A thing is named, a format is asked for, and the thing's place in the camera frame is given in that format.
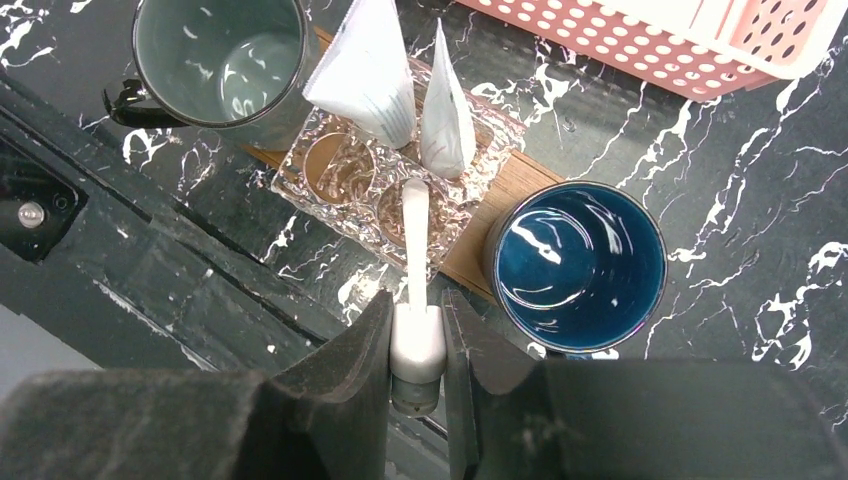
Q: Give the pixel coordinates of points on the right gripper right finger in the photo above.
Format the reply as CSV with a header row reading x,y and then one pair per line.
x,y
510,416

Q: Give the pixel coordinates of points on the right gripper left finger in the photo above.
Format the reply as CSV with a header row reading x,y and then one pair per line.
x,y
325,417

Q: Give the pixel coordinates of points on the oval wooden tray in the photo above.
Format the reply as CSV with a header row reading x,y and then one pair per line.
x,y
519,178

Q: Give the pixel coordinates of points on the dark blue mug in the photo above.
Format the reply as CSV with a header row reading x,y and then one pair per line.
x,y
579,267

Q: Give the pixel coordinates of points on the clear acrylic holder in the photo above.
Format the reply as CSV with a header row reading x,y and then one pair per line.
x,y
350,181

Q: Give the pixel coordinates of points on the white toothpaste tube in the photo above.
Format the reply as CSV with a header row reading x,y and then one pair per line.
x,y
364,74
447,135

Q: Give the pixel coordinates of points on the dark green mug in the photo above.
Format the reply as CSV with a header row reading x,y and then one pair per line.
x,y
238,68

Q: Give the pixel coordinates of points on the pink perforated plastic basket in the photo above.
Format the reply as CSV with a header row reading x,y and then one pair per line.
x,y
697,49

